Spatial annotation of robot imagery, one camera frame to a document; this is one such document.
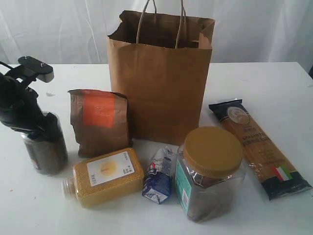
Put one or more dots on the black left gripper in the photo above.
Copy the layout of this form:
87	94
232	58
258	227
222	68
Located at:
19	109

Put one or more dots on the dark jar with metal lid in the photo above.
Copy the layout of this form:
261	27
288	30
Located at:
48	153

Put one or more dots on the clear jar with gold lid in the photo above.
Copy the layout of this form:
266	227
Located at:
208	172

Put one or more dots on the brown paper bag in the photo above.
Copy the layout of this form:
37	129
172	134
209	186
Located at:
160	63

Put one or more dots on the brown pouch with orange label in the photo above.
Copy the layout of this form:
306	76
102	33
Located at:
100	121

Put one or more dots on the yellow millet plastic bottle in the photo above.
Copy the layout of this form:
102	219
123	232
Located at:
104	178

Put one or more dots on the blue white milk carton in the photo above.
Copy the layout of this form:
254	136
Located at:
158	180

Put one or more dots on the spaghetti packet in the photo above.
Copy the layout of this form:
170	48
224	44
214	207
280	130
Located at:
272	168

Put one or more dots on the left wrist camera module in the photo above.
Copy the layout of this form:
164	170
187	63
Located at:
42	70

